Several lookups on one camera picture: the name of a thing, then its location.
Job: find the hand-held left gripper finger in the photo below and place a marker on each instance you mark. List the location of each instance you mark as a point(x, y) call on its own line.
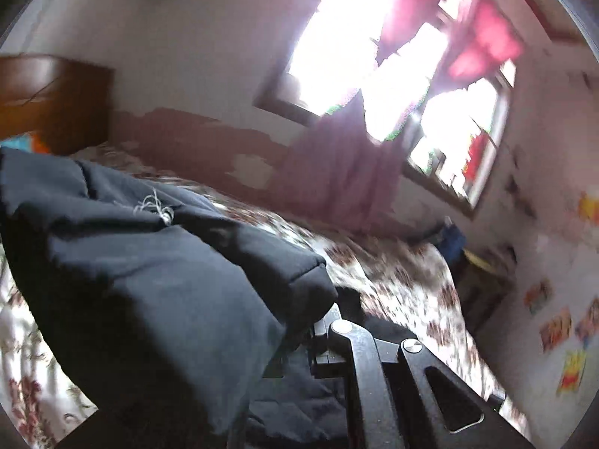
point(360, 365)

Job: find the dark navy padded jacket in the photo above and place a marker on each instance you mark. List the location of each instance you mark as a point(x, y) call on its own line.
point(140, 266)

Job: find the floral bedspread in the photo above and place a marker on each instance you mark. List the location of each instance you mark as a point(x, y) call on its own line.
point(402, 271)

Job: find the wooden bedside desk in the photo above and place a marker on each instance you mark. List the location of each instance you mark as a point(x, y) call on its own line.
point(482, 290)

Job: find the blue bag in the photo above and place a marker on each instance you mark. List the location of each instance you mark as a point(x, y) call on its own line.
point(453, 243)

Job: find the red hanging window decoration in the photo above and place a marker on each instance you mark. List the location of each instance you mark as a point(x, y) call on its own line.
point(475, 156)

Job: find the red curtain valance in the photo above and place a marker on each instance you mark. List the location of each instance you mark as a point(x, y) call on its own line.
point(486, 42)

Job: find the orange cloth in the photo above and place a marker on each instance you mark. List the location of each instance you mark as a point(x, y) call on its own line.
point(38, 144)

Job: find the wooden headboard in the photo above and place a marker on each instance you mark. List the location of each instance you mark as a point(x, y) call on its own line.
point(56, 103)

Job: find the teal cloth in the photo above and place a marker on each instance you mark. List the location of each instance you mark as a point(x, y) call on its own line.
point(14, 142)

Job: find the group of colourful wall stickers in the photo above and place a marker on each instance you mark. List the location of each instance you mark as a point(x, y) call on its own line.
point(557, 329)

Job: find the window with dark frame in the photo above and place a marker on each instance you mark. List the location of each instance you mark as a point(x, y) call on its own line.
point(346, 37)

